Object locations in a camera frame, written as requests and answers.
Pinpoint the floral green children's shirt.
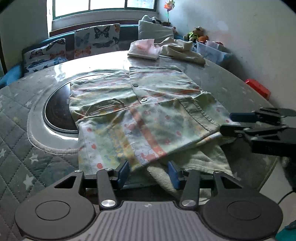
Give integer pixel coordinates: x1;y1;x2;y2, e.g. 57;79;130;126
69;65;238;204

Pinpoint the red plastic stool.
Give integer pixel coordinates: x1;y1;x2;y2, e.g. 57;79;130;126
245;79;271;100

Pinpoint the clear plastic storage box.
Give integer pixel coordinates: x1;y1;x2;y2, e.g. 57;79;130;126
196;40;233;67

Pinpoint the black round induction cooktop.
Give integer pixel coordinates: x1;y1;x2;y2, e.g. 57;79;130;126
42;82;78;134

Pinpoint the orange plush toy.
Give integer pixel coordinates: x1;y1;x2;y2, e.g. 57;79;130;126
198;35;209;44

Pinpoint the cream folded garment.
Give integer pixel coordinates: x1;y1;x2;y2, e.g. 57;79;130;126
155;37;206;66

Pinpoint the teddy bear plush toy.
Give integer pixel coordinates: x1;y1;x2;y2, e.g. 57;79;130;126
183;26;204;42

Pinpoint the pink tissue pack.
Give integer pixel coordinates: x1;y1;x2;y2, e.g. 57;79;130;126
127;39;161;60

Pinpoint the grey plain cushion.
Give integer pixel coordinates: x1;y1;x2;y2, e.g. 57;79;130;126
138;20;174;43

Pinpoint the blue sofa bench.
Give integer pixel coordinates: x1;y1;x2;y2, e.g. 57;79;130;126
0;24;186;90

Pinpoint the colourful pinwheel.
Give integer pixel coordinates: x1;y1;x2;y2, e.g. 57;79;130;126
164;0;175;23

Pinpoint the butterfly cushion left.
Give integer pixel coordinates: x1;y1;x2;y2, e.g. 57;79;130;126
23;38;68;76

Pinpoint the butterfly cushion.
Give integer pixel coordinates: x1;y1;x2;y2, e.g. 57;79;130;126
74;24;120;59
23;38;68;76

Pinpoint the butterfly cushion middle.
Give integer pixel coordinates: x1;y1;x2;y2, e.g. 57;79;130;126
74;24;120;59

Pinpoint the green framed window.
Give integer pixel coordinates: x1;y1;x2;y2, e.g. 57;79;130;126
52;0;158;19

